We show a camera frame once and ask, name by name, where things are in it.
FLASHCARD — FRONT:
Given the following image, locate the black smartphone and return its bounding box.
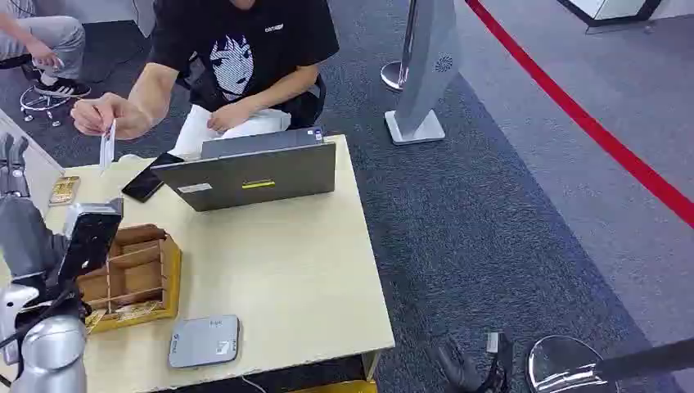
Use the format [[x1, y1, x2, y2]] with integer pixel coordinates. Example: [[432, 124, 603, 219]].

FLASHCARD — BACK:
[[121, 152, 186, 204]]

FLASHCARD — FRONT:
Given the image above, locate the person's left hand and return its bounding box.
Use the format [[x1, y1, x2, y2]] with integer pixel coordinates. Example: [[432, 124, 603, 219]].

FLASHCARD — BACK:
[[206, 100, 255, 134]]

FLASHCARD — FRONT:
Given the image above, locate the gold printed card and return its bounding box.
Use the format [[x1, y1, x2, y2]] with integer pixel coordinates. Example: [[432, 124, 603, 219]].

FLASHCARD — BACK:
[[48, 175, 81, 207]]

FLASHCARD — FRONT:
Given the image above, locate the flat grey device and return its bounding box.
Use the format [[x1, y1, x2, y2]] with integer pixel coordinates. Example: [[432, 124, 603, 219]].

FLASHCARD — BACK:
[[168, 314, 241, 370]]

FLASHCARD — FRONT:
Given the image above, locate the gold card in box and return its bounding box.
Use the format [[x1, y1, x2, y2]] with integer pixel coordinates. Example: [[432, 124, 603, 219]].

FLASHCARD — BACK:
[[83, 300, 165, 333]]

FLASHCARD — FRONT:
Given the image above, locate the white cloth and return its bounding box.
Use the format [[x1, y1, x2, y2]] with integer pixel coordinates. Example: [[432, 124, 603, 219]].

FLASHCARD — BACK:
[[169, 104, 293, 161]]

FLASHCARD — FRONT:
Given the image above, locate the wooden card box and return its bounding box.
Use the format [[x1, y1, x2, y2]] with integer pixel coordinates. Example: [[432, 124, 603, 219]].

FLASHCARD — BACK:
[[75, 224, 183, 334]]

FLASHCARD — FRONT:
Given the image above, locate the person in black shirt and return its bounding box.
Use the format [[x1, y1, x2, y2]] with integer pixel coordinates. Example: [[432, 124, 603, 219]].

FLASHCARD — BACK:
[[70, 0, 341, 164]]

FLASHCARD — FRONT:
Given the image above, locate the grey kiosk stand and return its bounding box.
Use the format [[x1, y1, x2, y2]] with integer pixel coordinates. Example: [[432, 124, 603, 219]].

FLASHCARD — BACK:
[[384, 0, 462, 147]]

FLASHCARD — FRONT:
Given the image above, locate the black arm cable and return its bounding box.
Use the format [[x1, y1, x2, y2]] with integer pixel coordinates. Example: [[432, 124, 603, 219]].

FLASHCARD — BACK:
[[0, 286, 78, 381]]

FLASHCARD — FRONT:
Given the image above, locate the white black-based cabinet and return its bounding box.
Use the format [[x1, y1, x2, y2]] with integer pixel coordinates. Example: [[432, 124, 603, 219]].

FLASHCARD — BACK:
[[555, 0, 664, 34]]

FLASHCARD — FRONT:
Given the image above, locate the white card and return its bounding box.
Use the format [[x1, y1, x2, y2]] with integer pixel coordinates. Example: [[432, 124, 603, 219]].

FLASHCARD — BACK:
[[99, 119, 118, 176]]

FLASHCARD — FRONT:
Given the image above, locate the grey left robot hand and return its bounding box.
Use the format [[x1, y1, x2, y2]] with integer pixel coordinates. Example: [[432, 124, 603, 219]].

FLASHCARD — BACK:
[[0, 133, 70, 284]]

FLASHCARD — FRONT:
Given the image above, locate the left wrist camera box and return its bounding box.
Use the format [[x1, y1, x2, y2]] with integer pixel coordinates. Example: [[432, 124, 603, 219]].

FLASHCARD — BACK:
[[56, 197, 125, 290]]

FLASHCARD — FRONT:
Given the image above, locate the person's hand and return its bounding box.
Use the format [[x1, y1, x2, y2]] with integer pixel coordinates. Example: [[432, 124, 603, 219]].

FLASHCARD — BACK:
[[70, 92, 154, 142], [206, 100, 255, 134]]

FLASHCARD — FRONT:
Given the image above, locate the chrome stanchion post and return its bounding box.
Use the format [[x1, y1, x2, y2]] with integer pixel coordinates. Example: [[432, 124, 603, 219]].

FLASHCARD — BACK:
[[380, 0, 420, 92]]

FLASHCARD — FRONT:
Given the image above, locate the chrome chair base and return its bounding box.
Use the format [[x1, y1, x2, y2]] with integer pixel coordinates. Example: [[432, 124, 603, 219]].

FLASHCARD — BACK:
[[19, 85, 73, 129]]

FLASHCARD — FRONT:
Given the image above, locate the person's right hand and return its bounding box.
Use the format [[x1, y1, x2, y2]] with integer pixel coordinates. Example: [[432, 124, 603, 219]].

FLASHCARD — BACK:
[[70, 92, 154, 142]]

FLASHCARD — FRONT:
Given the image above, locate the red barrier belt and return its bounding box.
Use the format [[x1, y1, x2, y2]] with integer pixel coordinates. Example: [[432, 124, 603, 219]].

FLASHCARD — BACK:
[[464, 0, 694, 230]]

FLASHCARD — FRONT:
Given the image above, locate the grey laptop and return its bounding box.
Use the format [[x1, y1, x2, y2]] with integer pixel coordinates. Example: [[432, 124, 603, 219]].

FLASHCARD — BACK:
[[151, 128, 338, 213]]

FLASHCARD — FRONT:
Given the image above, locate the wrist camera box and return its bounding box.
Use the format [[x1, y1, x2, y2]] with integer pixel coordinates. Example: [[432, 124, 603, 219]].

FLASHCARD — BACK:
[[484, 331, 516, 393], [56, 197, 125, 290]]

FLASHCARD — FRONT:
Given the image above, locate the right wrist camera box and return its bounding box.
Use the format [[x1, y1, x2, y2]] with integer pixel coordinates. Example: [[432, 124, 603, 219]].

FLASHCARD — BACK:
[[484, 331, 516, 393]]

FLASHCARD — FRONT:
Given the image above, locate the person in grey trousers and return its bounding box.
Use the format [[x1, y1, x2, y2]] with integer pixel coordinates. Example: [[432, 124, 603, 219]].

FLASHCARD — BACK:
[[0, 0, 92, 99]]

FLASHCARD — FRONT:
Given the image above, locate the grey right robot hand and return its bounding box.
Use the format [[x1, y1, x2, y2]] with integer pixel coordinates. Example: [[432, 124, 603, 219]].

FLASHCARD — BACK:
[[435, 338, 493, 393]]

